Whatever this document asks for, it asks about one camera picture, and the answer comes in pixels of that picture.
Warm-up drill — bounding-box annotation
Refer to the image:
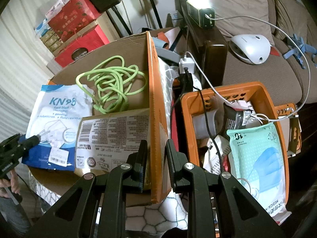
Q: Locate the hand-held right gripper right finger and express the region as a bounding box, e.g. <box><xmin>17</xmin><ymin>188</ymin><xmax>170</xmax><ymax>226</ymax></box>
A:
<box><xmin>166</xmin><ymin>139</ymin><xmax>283</xmax><ymax>238</ymax></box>

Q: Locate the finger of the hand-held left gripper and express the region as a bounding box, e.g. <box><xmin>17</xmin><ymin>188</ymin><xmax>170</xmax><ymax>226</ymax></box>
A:
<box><xmin>20</xmin><ymin>133</ymin><xmax>42</xmax><ymax>150</ymax></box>

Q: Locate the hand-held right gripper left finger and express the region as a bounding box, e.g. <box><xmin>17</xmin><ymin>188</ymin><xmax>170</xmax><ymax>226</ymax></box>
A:
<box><xmin>25</xmin><ymin>139</ymin><xmax>148</xmax><ymax>238</ymax></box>

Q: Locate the blue white mask packet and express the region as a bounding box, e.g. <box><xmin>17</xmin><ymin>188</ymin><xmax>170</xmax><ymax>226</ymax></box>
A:
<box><xmin>22</xmin><ymin>84</ymin><xmax>93</xmax><ymax>171</ymax></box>

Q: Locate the orange cardboard box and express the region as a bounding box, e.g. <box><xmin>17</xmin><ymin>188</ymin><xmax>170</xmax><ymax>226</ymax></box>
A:
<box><xmin>28</xmin><ymin>31</ymin><xmax>172</xmax><ymax>205</ymax></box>

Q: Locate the gold tissue pack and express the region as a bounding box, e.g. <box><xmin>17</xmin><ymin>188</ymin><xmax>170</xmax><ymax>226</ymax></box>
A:
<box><xmin>74</xmin><ymin>108</ymin><xmax>151</xmax><ymax>176</ymax></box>

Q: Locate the green cable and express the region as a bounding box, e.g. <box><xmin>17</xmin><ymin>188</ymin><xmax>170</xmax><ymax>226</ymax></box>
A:
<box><xmin>75</xmin><ymin>56</ymin><xmax>146</xmax><ymax>114</ymax></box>

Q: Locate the person's left hand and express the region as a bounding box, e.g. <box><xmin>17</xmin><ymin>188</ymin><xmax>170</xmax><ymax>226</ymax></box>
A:
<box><xmin>0</xmin><ymin>173</ymin><xmax>21</xmax><ymax>199</ymax></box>

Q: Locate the white crumpled packet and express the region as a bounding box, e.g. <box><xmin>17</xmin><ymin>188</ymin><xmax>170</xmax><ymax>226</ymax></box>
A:
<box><xmin>203</xmin><ymin>135</ymin><xmax>231</xmax><ymax>175</ymax></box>

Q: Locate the clear plastic cup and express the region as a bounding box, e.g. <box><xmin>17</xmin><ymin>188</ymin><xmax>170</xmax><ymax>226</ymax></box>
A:
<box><xmin>192</xmin><ymin>111</ymin><xmax>223</xmax><ymax>139</ymax></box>

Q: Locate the black snack packet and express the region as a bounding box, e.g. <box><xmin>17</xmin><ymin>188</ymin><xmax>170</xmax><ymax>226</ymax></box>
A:
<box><xmin>223</xmin><ymin>103</ymin><xmax>255</xmax><ymax>131</ymax></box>

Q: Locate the teal face mask packet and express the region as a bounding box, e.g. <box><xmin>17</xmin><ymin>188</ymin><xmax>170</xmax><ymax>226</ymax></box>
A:
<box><xmin>226</xmin><ymin>123</ymin><xmax>292</xmax><ymax>225</ymax></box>

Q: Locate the black charger plug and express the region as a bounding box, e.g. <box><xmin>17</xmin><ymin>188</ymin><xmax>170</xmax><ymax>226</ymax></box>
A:
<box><xmin>178</xmin><ymin>73</ymin><xmax>194</xmax><ymax>92</ymax></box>

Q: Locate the white curtain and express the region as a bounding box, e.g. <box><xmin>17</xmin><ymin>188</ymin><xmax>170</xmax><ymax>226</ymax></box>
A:
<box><xmin>0</xmin><ymin>0</ymin><xmax>57</xmax><ymax>139</ymax></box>

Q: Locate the white charger plug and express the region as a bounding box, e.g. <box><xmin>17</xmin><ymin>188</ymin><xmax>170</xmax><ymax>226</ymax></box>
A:
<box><xmin>179</xmin><ymin>57</ymin><xmax>196</xmax><ymax>73</ymax></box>

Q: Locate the grey curved plastic item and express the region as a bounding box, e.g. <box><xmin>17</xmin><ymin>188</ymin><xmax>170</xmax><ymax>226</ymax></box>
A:
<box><xmin>157</xmin><ymin>47</ymin><xmax>182</xmax><ymax>62</ymax></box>

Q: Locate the red gift bag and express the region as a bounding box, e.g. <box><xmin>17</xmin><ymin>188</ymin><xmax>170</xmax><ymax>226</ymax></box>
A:
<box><xmin>54</xmin><ymin>25</ymin><xmax>111</xmax><ymax>67</ymax></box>

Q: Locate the brown wooden sofa armrest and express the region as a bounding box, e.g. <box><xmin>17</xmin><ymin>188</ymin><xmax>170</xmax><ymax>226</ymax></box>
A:
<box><xmin>182</xmin><ymin>22</ymin><xmax>228</xmax><ymax>90</ymax></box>

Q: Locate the blue white tissue pack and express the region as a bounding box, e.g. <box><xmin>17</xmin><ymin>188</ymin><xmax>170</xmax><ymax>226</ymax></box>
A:
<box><xmin>34</xmin><ymin>18</ymin><xmax>50</xmax><ymax>35</ymax></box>

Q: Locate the brown sofa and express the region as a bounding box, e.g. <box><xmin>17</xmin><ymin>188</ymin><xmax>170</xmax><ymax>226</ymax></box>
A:
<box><xmin>173</xmin><ymin>0</ymin><xmax>317</xmax><ymax>154</ymax></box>

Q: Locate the red gift box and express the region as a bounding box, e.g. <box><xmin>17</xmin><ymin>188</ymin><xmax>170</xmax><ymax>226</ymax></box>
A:
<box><xmin>47</xmin><ymin>0</ymin><xmax>102</xmax><ymax>42</ymax></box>

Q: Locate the pink tissue pack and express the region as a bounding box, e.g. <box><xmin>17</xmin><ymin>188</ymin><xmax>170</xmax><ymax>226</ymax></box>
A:
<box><xmin>46</xmin><ymin>0</ymin><xmax>72</xmax><ymax>18</ymax></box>

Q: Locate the brown cardboard carton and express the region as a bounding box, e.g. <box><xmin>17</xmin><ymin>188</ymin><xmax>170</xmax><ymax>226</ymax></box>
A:
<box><xmin>95</xmin><ymin>11</ymin><xmax>123</xmax><ymax>42</ymax></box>

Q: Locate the white handheld device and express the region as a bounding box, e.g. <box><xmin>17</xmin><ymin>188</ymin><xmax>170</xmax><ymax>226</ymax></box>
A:
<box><xmin>229</xmin><ymin>35</ymin><xmax>271</xmax><ymax>65</ymax></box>

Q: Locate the small white blue box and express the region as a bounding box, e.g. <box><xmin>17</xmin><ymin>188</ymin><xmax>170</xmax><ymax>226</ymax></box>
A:
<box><xmin>171</xmin><ymin>12</ymin><xmax>185</xmax><ymax>23</ymax></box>

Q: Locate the black speaker stand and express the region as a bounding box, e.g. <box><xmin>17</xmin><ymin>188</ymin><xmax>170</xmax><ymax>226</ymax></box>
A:
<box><xmin>109</xmin><ymin>6</ymin><xmax>133</xmax><ymax>36</ymax></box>
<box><xmin>147</xmin><ymin>0</ymin><xmax>164</xmax><ymax>29</ymax></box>

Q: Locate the portable lamp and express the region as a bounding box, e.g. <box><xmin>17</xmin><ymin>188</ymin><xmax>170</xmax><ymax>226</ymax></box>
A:
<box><xmin>186</xmin><ymin>0</ymin><xmax>216</xmax><ymax>29</ymax></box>

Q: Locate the brown sofa cushion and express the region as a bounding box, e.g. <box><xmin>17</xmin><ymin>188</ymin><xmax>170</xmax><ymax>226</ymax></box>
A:
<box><xmin>196</xmin><ymin>0</ymin><xmax>275</xmax><ymax>45</ymax></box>

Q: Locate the blue toy figure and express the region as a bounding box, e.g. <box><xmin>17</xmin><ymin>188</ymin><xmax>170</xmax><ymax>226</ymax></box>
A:
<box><xmin>284</xmin><ymin>33</ymin><xmax>317</xmax><ymax>67</ymax></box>

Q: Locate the black power cable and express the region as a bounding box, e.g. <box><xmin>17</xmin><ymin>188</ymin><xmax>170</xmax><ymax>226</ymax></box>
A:
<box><xmin>171</xmin><ymin>89</ymin><xmax>223</xmax><ymax>176</ymax></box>

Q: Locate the white charging cable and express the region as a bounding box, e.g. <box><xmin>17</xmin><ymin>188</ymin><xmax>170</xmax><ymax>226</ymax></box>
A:
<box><xmin>210</xmin><ymin>16</ymin><xmax>310</xmax><ymax>127</ymax></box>

